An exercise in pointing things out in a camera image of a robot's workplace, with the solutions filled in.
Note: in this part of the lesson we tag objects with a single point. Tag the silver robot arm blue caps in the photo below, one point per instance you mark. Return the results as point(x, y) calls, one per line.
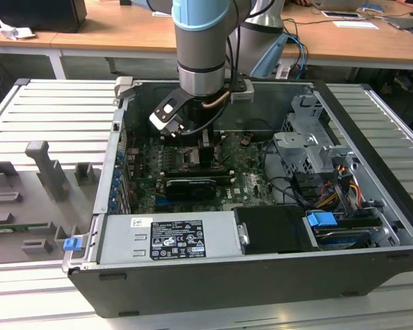
point(199, 51)

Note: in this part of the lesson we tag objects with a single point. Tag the CPU socket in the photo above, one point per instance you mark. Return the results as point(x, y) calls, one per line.
point(221, 159)

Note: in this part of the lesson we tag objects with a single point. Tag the black graphics card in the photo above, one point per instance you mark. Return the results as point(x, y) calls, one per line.
point(192, 189)

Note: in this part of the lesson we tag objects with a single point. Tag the grey plastic case latch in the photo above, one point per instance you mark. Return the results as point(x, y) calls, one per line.
point(124, 86)

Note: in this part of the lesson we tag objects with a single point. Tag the green motherboard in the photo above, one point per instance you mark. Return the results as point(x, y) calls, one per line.
point(248, 185)

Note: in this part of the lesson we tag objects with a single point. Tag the pale blue teach pendant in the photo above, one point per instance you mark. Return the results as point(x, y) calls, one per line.
point(268, 58)

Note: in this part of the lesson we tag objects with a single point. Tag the white plug block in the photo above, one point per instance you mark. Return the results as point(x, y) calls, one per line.
point(283, 72)

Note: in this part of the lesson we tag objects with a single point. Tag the wooden desk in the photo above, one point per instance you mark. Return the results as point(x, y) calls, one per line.
point(347, 41)
point(124, 31)
point(13, 43)

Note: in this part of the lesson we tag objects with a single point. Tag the perforated metal drive cage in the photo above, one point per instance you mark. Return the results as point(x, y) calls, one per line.
point(306, 151)

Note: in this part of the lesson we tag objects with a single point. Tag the grey power supply unit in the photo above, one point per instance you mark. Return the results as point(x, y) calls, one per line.
point(124, 240)

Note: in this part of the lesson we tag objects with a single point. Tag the blue disk carrier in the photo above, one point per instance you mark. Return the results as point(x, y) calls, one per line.
point(321, 219)

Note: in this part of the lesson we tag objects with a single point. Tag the blue plastic case latch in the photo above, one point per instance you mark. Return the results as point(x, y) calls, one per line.
point(72, 244)

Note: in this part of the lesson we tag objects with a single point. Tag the black and grey PC case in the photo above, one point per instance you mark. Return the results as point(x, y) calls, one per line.
point(227, 292)

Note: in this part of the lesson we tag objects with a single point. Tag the grey tablet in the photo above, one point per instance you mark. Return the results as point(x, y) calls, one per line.
point(342, 14)

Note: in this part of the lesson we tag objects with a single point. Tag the grey parts rack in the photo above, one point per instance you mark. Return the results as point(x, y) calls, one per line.
point(38, 206)

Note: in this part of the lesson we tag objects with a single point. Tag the white paper sheet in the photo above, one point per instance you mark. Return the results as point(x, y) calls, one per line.
point(356, 24)

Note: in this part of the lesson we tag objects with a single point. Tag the hard disk drive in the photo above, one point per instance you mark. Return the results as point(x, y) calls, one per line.
point(340, 237)

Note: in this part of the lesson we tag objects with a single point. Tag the black box on desk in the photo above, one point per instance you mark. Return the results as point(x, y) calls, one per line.
point(38, 13)

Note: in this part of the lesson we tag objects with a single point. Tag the crumpled white paper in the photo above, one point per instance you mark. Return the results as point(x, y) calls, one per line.
point(15, 32)

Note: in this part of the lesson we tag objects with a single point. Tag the green RAM stick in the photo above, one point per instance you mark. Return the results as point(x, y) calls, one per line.
point(17, 227)

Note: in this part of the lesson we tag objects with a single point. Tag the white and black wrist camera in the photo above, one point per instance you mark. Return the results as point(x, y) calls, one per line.
point(165, 110)

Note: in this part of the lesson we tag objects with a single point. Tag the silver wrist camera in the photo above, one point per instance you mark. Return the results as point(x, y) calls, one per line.
point(242, 93)

